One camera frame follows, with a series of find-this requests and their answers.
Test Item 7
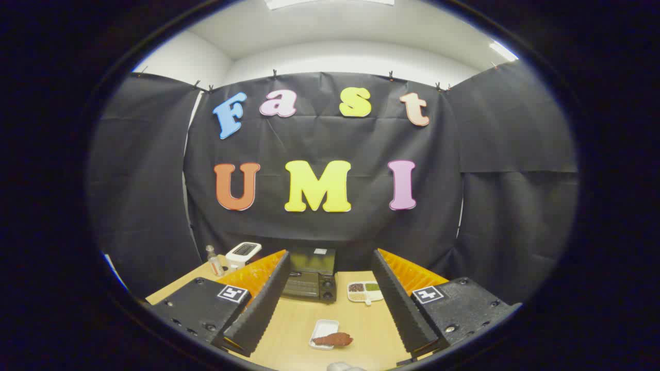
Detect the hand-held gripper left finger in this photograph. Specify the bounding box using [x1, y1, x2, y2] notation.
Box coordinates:
[146, 249, 292, 358]

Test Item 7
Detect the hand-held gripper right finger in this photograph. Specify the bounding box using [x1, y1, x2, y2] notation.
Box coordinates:
[371, 248, 522, 361]

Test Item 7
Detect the black toaster oven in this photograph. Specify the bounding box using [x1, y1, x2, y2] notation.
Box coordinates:
[281, 247, 338, 303]

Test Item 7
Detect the brown meat piece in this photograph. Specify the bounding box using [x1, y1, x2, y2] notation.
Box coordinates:
[312, 332, 354, 347]

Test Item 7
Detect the white toaster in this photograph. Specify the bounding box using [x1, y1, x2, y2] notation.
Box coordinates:
[225, 242, 262, 269]

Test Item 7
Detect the white divided plate with beans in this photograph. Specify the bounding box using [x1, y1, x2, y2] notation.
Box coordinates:
[347, 281, 384, 306]

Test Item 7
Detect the clear bottle with orange label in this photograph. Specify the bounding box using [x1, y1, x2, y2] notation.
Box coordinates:
[206, 245, 225, 278]

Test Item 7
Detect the white plastic tray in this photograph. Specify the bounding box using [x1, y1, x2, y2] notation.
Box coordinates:
[309, 319, 340, 350]

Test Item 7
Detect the ceiling light panel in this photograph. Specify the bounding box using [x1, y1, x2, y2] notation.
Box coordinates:
[489, 41, 519, 62]
[266, 0, 395, 10]

